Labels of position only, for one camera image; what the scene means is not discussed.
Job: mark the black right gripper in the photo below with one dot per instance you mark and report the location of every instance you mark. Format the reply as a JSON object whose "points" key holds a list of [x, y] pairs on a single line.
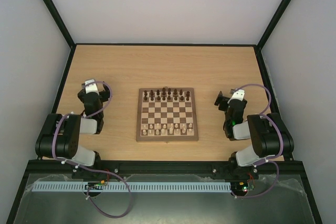
{"points": [[221, 102]]}

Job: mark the light blue cable duct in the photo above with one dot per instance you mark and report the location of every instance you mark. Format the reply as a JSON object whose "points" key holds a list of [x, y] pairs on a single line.
{"points": [[137, 187]]}

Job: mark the wooden chess board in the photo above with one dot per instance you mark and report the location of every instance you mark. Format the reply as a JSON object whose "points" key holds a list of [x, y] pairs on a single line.
{"points": [[177, 107]]}

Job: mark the black frame post right rear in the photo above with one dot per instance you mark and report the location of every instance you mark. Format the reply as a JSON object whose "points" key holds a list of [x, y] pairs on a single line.
{"points": [[273, 23]]}

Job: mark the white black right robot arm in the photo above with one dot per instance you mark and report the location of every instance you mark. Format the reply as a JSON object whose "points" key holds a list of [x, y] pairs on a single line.
{"points": [[269, 136]]}

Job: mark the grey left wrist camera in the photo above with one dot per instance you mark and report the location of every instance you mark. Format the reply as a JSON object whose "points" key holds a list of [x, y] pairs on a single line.
{"points": [[90, 86]]}

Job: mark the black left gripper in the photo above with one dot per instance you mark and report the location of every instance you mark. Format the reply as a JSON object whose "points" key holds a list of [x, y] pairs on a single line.
{"points": [[106, 96]]}

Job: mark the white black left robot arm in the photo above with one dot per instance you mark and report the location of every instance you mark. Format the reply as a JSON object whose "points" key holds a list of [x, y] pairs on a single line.
{"points": [[59, 136]]}

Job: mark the black frame post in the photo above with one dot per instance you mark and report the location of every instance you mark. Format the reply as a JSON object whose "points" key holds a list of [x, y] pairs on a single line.
{"points": [[59, 22], [273, 23]]}

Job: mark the black frame post left rear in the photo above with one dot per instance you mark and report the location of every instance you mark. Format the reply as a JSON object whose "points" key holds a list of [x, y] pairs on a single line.
{"points": [[59, 22]]}

